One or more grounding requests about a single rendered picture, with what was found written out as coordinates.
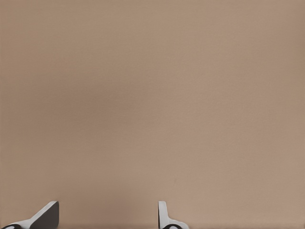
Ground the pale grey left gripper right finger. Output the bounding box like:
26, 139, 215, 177
157, 200, 190, 229

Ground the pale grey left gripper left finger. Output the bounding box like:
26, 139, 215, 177
0, 200, 60, 229

